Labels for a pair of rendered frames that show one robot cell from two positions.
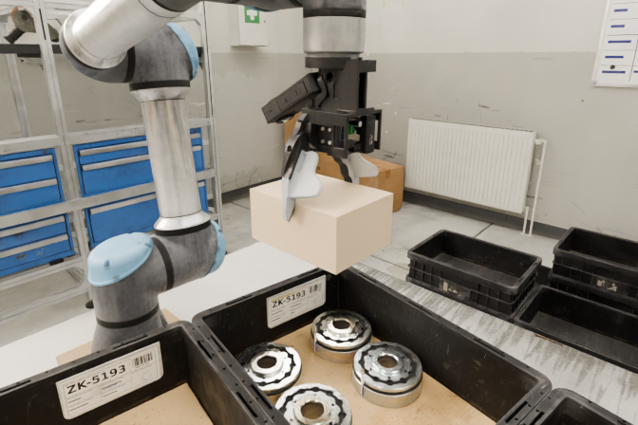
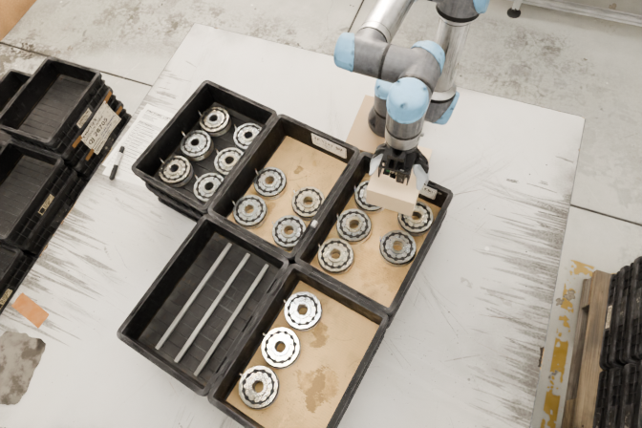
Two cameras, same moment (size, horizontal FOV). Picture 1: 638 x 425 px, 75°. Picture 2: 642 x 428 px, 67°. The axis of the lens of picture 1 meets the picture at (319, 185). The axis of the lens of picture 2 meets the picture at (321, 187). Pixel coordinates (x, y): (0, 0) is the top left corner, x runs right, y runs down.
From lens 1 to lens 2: 1.03 m
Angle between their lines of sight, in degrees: 69
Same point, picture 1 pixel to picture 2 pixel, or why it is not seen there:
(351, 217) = (377, 194)
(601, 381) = (508, 387)
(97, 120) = not seen: outside the picture
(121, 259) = (383, 90)
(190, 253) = not seen: hidden behind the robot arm
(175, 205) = not seen: hidden behind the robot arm
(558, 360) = (518, 361)
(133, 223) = not seen: outside the picture
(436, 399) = (395, 274)
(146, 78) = (439, 7)
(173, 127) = (444, 41)
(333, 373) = (390, 224)
